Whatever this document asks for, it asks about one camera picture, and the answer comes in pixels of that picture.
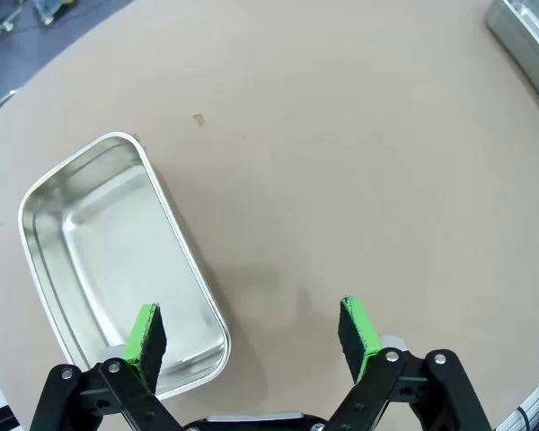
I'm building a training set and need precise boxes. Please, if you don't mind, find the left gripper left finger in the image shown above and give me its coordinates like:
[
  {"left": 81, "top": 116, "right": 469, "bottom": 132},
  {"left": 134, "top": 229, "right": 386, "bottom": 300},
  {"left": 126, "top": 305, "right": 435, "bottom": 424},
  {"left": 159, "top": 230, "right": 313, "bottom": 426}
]
[{"left": 29, "top": 303, "right": 183, "bottom": 431}]

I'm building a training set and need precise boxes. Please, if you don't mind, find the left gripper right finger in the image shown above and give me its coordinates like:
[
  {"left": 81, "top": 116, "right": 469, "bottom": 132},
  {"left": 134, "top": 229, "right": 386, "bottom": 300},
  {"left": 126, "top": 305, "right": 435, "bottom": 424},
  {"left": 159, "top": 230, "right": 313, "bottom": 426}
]
[{"left": 325, "top": 295, "right": 493, "bottom": 431}]

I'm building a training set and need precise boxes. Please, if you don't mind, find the steel rectangular container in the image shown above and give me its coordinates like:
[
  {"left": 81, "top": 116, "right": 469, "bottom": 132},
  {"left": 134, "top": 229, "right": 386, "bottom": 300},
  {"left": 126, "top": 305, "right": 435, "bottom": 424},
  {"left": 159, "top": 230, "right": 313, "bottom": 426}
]
[
  {"left": 17, "top": 131, "right": 232, "bottom": 400},
  {"left": 483, "top": 0, "right": 539, "bottom": 122}
]

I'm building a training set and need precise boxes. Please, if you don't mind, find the grey cable bundle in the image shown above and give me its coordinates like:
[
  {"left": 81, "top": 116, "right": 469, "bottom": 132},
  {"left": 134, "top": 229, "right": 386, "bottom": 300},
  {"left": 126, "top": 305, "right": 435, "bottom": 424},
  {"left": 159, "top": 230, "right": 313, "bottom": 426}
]
[{"left": 498, "top": 367, "right": 539, "bottom": 431}]

